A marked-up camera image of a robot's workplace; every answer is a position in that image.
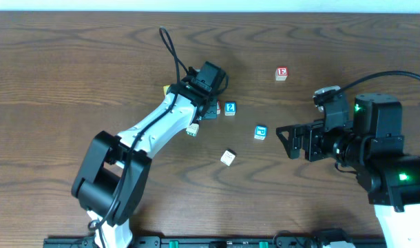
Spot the blue number 2 block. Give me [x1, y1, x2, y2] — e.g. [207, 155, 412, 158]
[224, 102, 237, 116]

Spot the white block green side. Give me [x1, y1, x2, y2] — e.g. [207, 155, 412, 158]
[186, 123, 200, 136]

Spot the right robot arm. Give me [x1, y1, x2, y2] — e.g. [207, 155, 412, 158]
[276, 90, 420, 247]

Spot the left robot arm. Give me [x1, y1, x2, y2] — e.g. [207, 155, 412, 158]
[71, 61, 229, 247]

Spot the blue letter P block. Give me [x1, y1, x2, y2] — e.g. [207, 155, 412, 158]
[254, 125, 268, 140]

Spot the yellow wooden block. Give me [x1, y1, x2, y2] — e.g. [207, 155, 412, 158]
[163, 85, 170, 96]

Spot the plain white wooden block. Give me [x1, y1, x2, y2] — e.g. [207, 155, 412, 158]
[220, 149, 236, 167]

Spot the red letter E block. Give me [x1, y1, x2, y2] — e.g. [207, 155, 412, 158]
[275, 66, 288, 81]

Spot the left black cable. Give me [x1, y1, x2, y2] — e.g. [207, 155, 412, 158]
[87, 26, 190, 248]

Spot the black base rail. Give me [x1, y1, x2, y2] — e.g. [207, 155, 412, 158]
[43, 236, 312, 248]

